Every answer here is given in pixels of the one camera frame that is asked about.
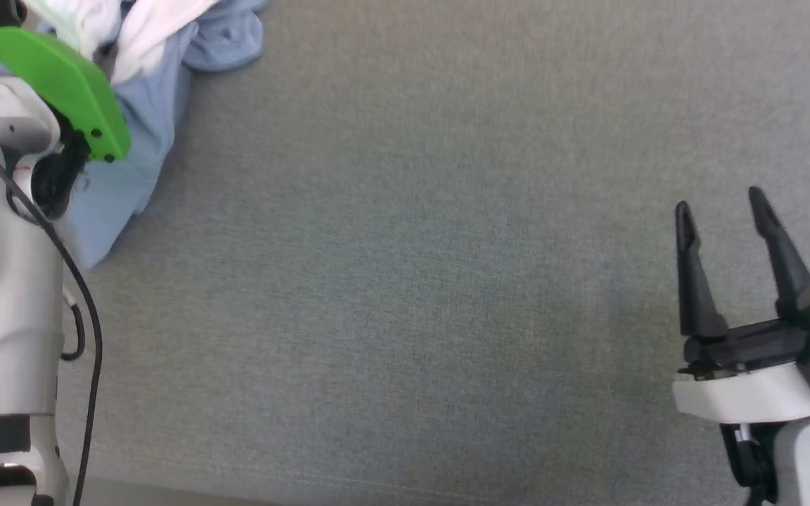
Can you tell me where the thin black cable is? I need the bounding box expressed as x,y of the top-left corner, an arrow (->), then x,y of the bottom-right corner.
0,121 -> 104,506

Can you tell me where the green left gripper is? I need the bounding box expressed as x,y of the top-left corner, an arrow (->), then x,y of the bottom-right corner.
0,0 -> 132,163

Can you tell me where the grey fabric sofa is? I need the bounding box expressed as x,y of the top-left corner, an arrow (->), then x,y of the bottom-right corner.
53,0 -> 810,506

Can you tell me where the light blue garment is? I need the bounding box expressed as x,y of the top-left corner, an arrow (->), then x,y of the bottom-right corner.
0,0 -> 270,271

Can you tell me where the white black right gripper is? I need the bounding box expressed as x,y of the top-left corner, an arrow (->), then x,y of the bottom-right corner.
671,186 -> 810,426

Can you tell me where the white garment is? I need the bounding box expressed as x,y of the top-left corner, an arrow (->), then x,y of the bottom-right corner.
25,0 -> 223,86

